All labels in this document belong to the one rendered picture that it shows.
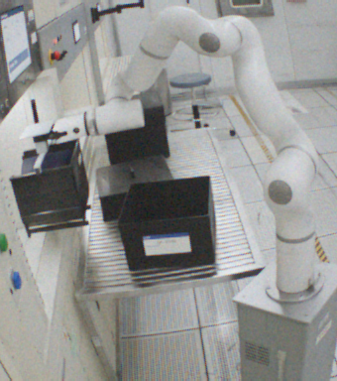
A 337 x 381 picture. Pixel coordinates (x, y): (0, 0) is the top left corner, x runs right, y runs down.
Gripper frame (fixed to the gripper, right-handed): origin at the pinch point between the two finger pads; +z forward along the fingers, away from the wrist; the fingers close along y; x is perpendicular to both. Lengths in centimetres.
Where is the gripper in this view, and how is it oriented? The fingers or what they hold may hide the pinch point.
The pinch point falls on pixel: (40, 134)
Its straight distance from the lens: 158.6
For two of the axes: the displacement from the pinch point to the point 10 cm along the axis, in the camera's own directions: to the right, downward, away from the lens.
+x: -1.6, -8.9, -4.2
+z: -9.9, 1.7, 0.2
